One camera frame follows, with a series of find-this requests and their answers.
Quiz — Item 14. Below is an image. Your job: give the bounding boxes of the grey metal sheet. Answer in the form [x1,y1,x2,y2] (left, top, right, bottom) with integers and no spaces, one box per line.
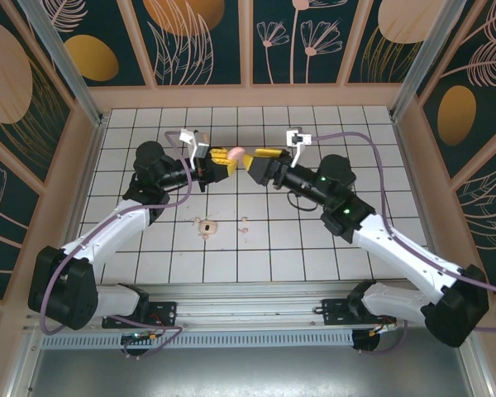
[7,346,495,397]

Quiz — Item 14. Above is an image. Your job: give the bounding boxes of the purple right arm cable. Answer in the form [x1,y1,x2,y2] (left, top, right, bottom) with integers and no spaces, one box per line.
[311,131,496,356]

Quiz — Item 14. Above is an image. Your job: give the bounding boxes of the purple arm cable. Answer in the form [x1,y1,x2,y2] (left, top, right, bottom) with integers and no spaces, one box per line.
[40,130,193,360]
[311,131,496,356]

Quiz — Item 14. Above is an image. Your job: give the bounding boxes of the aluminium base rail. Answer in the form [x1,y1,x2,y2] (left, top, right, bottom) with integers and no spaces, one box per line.
[22,282,476,332]

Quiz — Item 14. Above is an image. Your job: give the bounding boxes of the power wires with yellow connector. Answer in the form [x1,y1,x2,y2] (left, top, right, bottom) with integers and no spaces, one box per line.
[370,316,398,337]
[122,313,169,345]

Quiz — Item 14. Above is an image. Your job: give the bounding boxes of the aluminium frame post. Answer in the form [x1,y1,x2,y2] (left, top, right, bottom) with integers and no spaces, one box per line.
[389,0,476,122]
[16,0,109,127]

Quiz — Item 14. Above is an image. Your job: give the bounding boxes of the grey slotted cable duct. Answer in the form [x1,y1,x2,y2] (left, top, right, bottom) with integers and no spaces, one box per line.
[41,329,355,349]

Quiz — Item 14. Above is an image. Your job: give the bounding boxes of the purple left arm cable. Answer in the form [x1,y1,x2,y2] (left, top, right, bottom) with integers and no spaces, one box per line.
[40,130,193,360]

